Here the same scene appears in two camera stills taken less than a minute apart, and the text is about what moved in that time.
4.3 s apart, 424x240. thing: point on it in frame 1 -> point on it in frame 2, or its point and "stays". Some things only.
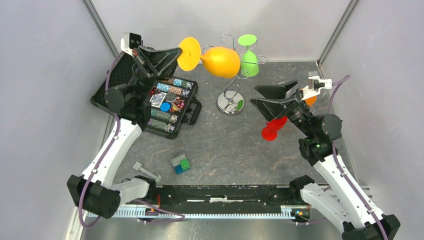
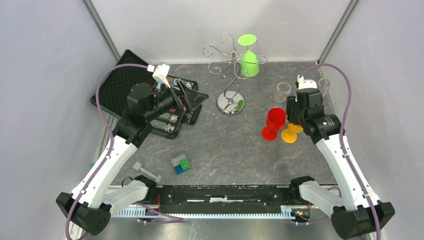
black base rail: (212, 201) stays
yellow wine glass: (221, 62) -> (290, 135)
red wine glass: (269, 132) stays
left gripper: (159, 58) -> (194, 98)
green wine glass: (249, 66) stays
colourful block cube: (180, 164) stays
